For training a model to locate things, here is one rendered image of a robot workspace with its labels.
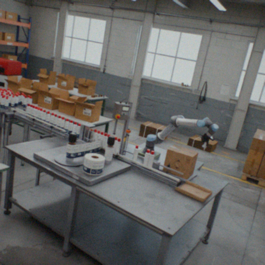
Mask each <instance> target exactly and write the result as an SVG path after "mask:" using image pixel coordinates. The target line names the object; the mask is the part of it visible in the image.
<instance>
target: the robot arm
mask: <svg viewBox="0 0 265 265"><path fill-rule="evenodd" d="M180 125H186V126H198V127H205V126H206V127H207V128H208V129H209V130H208V131H207V132H206V133H205V134H204V135H202V137H200V139H201V142H202V143H204V145H202V147H204V149H205V148H206V147H207V146H208V144H209V139H210V140H212V141H214V138H213V137H212V136H213V134H214V133H215V132H216V131H217V130H218V128H219V127H218V125H216V124H213V123H212V122H211V121H210V119H209V118H207V117H206V118H204V119H203V120H193V119H185V118H184V117H183V116H182V115H179V116H173V117H171V119H170V124H169V125H168V126H167V127H166V128H165V129H164V130H163V131H162V132H159V133H158V134H157V135H148V136H147V140H146V145H145V148H144V150H143V152H144V153H146V152H147V149H149V150H150V154H151V151H154V146H155V145H156V144H161V143H162V142H163V141H164V139H165V137H166V136H167V135H168V134H169V133H171V132H172V131H173V130H174V129H175V128H178V127H179V126H180ZM205 142H206V143H205Z"/></svg>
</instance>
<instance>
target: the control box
mask: <svg viewBox="0 0 265 265"><path fill-rule="evenodd" d="M123 106H129V109H130V105H129V104H127V105H126V104H125V103H121V104H120V103H119V102H114V109H113V114H112V117H113V118H114V119H115V120H128V115H121V112H128V113H129V111H122V108H123ZM117 115H119V116H120V118H119V119H118V118H117Z"/></svg>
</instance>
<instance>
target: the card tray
mask: <svg viewBox="0 0 265 265"><path fill-rule="evenodd" d="M175 190H176V191H178V192H180V193H183V194H185V195H187V196H190V197H191V198H194V199H196V200H198V201H201V202H204V201H205V200H206V199H207V198H208V197H210V196H211V195H212V193H213V191H212V190H210V189H207V188H205V187H202V186H200V185H197V184H195V183H192V182H190V181H188V180H186V183H185V184H183V185H182V186H180V187H179V188H178V187H176V189H175Z"/></svg>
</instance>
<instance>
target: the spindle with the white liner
mask: <svg viewBox="0 0 265 265"><path fill-rule="evenodd" d="M114 143H115V137H114V136H109V137H108V140H107V146H106V150H105V163H106V164H111V161H112V156H113V151H114V146H113V145H114Z"/></svg>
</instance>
